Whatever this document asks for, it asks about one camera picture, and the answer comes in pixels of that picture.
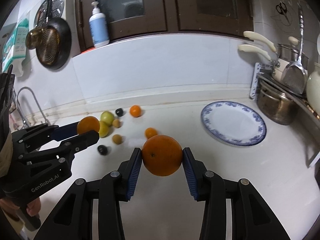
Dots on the cream handle saucepan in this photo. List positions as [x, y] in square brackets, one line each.
[278, 64]
[288, 52]

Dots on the yellow pear front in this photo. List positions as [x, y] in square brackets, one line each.
[104, 129]

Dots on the blue soap pump bottle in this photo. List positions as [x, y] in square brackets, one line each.
[98, 27]

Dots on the brown kiwi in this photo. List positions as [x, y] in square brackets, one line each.
[116, 123]
[117, 139]

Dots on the steel stock pot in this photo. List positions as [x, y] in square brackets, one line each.
[276, 105]

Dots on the brass strainer ladle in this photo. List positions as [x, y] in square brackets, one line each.
[46, 43]

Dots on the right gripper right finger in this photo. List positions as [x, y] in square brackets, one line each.
[252, 218]

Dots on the chrome tall faucet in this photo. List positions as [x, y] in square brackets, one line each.
[26, 107]

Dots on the dark plum back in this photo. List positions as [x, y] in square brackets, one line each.
[119, 112]

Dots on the steel spatula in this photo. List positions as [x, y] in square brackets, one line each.
[294, 75]

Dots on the white ceramic jar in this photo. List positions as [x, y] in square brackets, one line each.
[313, 89]

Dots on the dark plum front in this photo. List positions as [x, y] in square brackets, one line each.
[102, 149]

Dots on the small orange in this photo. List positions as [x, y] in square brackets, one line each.
[150, 132]
[89, 123]

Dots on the blue white oval plate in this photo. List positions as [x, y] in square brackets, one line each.
[233, 123]

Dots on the cream handle saucepan upper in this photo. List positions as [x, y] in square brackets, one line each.
[288, 52]

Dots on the large orange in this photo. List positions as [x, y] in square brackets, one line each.
[162, 155]

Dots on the brown kiwi back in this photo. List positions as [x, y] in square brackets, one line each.
[116, 123]

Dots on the black frying pan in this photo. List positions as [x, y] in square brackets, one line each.
[65, 35]

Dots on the black scissors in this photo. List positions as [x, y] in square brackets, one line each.
[282, 10]

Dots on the dark plum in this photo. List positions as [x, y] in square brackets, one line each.
[102, 149]
[119, 112]

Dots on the teal paper box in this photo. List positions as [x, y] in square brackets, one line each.
[14, 51]

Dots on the green pear back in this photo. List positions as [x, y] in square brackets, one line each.
[107, 117]

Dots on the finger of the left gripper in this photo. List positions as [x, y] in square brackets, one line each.
[78, 143]
[64, 132]

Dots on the person's left hand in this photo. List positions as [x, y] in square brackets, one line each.
[10, 208]

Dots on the corner metal shelf rack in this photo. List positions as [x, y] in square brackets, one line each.
[308, 117]

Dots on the brown kiwi front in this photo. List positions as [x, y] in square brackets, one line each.
[117, 139]

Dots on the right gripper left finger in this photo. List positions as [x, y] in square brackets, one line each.
[71, 218]

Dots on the cream handle saucepan lower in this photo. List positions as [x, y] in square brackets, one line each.
[278, 64]

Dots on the dark wooden window frame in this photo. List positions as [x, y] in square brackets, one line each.
[129, 18]

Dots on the round steel steamer rack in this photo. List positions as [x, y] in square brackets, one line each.
[48, 9]

